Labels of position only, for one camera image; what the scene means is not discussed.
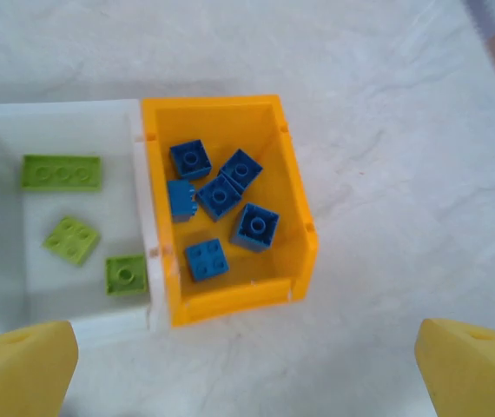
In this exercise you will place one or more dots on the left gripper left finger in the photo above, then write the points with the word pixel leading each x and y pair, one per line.
pixel 17 373

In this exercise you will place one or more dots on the white plastic bin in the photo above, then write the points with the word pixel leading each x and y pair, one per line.
pixel 34 204

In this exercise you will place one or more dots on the long green lego brick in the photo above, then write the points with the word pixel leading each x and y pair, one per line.
pixel 61 173

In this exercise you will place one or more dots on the orange plastic bin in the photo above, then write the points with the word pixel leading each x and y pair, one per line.
pixel 288 195

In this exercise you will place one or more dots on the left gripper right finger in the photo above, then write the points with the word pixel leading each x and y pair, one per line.
pixel 477 373

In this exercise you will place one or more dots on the blue lego brick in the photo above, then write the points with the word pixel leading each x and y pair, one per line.
pixel 255 226
pixel 181 202
pixel 206 260
pixel 189 158
pixel 241 169
pixel 218 196

